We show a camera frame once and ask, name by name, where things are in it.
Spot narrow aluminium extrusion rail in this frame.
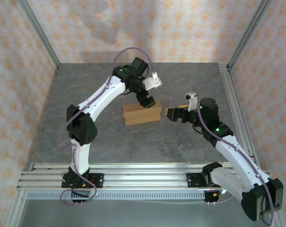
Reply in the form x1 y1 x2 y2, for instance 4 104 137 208
29 162 261 171

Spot grey metal sheet panel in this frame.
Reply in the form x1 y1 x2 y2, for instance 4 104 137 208
19 200 275 227

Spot wide aluminium extrusion beam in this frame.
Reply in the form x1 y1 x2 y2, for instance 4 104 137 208
16 171 275 190

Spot brown cardboard paper box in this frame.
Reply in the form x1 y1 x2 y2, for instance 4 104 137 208
121 99 163 127

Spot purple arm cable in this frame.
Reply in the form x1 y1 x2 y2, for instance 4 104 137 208
196 98 276 226
56 47 157 207

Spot aluminium frame post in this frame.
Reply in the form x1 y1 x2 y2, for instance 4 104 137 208
227 0 273 70
17 0 61 70

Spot black cable bracket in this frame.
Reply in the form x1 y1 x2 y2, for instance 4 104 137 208
202 190 220 204
70 190 91 204

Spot slotted grey cable duct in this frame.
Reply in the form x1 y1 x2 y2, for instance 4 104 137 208
26 191 206 201

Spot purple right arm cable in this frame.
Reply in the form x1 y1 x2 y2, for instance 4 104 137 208
196 98 276 226

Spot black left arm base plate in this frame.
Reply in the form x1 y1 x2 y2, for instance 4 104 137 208
61 173 104 189

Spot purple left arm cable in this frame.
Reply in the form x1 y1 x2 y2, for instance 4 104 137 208
56 47 157 207

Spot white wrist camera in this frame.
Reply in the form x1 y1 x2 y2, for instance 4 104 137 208
184 92 200 112
142 70 163 90

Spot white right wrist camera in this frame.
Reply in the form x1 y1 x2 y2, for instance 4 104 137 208
184 92 200 112

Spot thin orange red wires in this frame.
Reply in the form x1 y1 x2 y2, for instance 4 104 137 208
80 180 97 197
212 188 229 197

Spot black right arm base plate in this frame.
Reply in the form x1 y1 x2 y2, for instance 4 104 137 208
185 172 213 189

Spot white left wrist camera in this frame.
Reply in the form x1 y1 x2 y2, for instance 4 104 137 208
142 70 163 90

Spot aluminium side rail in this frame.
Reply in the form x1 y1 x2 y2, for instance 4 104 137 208
219 63 261 170

